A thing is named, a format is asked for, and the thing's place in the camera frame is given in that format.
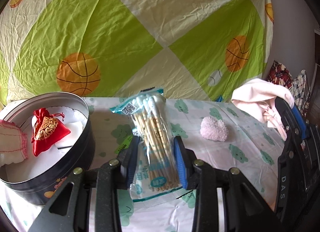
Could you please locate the white cloud print tablecloth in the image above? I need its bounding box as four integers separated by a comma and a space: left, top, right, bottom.
0, 96, 287, 232

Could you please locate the red patterned hanging garment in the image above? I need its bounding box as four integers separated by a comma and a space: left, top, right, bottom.
267, 61, 293, 89

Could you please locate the white cloth red stitching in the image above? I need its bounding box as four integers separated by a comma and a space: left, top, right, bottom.
0, 120, 28, 166

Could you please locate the red gold drawstring pouch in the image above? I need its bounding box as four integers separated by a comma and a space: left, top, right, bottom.
31, 107, 71, 157

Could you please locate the green tissue pack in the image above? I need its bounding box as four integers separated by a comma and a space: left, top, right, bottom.
114, 135, 133, 155

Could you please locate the cotton swab packet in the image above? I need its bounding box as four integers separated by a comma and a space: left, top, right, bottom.
111, 88, 182, 202

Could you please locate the round black cookie tin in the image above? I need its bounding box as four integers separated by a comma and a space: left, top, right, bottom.
1, 92, 95, 205

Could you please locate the pink fabric pouch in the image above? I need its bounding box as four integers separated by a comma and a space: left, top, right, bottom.
231, 78, 295, 140

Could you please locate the basketball pattern bed sheet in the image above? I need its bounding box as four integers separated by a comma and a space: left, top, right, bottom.
1, 0, 273, 106

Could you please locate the pink fuzzy pompom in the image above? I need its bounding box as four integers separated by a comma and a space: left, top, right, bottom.
200, 117, 228, 142

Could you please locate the plaid hanging garment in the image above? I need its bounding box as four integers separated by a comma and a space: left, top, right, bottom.
292, 70, 311, 118

